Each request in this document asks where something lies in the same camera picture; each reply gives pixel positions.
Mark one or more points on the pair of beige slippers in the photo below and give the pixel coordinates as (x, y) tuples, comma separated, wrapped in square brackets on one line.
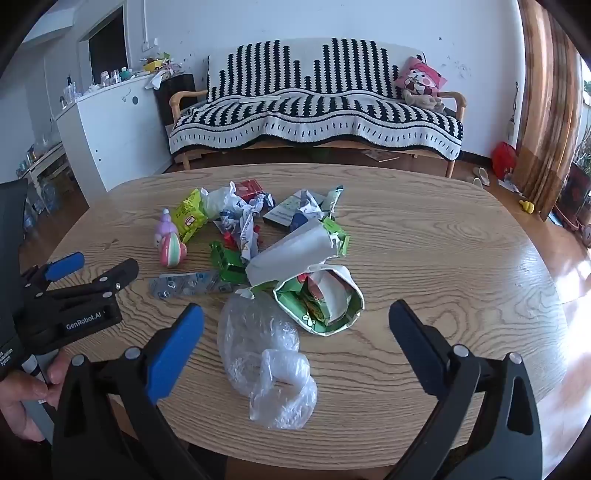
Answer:
[(482, 177)]

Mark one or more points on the white cabinet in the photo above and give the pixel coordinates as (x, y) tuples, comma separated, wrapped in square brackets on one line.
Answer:
[(120, 129)]

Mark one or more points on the clear plastic bag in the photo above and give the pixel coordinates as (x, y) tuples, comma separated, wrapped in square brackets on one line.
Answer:
[(258, 337)]

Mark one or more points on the colourful clutter pile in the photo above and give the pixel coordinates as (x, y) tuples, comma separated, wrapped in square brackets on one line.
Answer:
[(159, 64)]

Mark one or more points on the white labelled packet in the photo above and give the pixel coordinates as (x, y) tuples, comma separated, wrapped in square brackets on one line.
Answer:
[(279, 214)]

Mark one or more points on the crumpled mint wrapper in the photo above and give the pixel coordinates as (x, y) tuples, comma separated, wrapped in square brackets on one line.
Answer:
[(330, 198)]

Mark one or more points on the yellow toy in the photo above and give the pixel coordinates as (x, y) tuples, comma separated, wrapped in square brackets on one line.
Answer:
[(527, 206)]

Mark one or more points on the green potted plant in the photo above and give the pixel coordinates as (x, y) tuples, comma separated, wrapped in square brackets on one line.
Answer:
[(584, 152)]

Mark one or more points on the yellow green snack packet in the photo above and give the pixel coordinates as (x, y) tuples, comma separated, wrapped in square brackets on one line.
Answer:
[(189, 214)]

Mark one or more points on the white low table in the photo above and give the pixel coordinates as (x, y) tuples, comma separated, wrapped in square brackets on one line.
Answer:
[(44, 161)]

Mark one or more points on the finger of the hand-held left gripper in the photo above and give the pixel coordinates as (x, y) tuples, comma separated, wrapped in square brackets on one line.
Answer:
[(106, 279), (64, 266)]

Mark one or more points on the green foil wrapper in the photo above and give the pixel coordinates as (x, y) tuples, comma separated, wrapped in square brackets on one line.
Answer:
[(226, 263)]

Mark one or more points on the papers on floor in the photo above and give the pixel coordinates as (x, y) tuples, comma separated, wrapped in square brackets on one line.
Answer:
[(379, 154)]

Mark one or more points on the person's left hand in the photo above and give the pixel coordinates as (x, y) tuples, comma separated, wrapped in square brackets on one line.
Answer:
[(21, 401)]

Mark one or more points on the silver blister pack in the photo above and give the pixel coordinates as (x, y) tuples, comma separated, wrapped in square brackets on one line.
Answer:
[(184, 284)]

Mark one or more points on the white green paper bag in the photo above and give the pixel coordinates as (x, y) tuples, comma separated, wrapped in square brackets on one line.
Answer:
[(286, 258)]

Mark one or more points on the red bag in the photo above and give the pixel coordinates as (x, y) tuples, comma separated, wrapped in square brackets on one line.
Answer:
[(504, 159)]

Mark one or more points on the white plastic bag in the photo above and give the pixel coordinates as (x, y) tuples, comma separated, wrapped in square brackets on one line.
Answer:
[(219, 201)]

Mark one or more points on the pink toy figure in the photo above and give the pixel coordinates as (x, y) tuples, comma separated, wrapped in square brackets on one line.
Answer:
[(168, 249)]

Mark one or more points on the sofa with striped blanket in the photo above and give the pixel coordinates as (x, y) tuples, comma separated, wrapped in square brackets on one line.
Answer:
[(300, 110)]

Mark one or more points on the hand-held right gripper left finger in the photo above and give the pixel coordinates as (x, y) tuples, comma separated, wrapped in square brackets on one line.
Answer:
[(175, 355)]

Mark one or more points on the red plastic piece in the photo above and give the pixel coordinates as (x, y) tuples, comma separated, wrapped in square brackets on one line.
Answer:
[(229, 238)]

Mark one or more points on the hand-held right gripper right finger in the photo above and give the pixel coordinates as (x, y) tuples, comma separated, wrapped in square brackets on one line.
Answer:
[(415, 344)]

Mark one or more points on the pack of water bottles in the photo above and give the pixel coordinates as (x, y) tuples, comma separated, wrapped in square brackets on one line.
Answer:
[(44, 196)]

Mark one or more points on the black cabinet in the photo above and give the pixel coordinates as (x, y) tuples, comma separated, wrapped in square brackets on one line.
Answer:
[(178, 87)]

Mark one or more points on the brown patterned curtain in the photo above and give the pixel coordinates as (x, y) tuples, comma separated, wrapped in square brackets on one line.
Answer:
[(545, 115)]

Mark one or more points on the red book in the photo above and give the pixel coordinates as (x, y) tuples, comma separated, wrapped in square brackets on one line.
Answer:
[(251, 188)]

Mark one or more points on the pink cartoon pillow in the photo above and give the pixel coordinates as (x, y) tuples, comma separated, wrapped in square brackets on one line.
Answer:
[(422, 76)]

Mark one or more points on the hanging wall ornament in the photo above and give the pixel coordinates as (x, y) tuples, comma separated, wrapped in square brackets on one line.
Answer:
[(512, 122)]

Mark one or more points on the torn green white carton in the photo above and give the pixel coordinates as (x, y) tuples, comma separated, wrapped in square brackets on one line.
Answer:
[(300, 309)]

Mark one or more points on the wooden sofa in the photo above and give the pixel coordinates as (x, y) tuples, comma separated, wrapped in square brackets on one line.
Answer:
[(181, 99)]

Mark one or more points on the group of small bottles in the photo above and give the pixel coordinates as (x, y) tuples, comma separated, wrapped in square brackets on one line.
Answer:
[(115, 76)]

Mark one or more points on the brown plush toy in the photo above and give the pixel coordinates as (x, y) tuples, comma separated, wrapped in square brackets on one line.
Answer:
[(422, 99)]

